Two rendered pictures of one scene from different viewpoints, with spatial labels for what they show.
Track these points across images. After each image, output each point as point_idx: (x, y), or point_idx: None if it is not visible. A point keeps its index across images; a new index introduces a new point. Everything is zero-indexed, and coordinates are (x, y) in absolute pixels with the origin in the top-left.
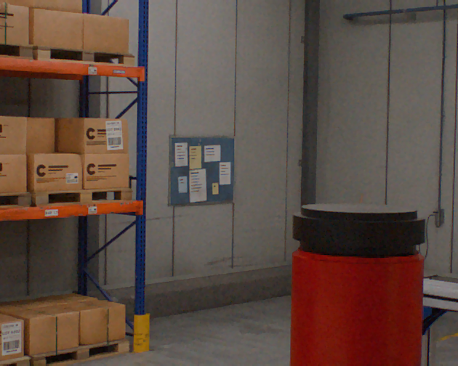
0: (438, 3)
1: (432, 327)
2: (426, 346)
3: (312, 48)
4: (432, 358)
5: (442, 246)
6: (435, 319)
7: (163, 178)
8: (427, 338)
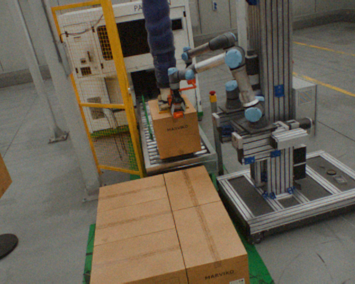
0: None
1: (260, 4)
2: (258, 10)
3: None
4: (260, 15)
5: None
6: (249, 0)
7: None
8: (258, 7)
